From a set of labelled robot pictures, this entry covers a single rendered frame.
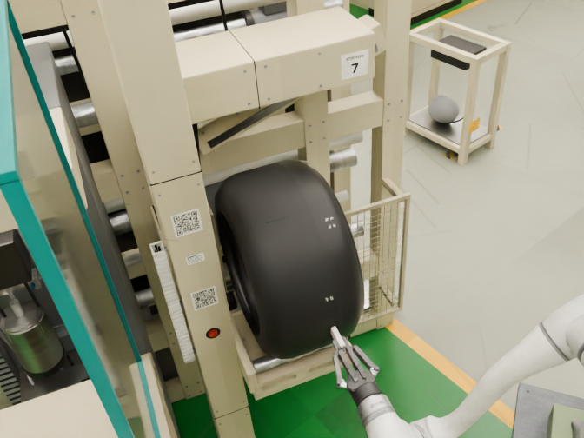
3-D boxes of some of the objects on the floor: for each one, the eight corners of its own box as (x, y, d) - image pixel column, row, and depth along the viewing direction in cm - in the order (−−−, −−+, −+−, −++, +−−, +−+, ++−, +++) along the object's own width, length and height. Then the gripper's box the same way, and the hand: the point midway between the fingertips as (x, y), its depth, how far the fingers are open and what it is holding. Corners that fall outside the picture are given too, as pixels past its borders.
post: (236, 501, 254) (31, -250, 94) (227, 473, 264) (27, -251, 104) (266, 489, 257) (116, -258, 97) (255, 461, 267) (103, -259, 107)
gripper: (394, 386, 158) (354, 315, 173) (348, 404, 155) (312, 329, 170) (391, 399, 163) (352, 328, 178) (347, 416, 160) (311, 343, 175)
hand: (337, 339), depth 172 cm, fingers closed
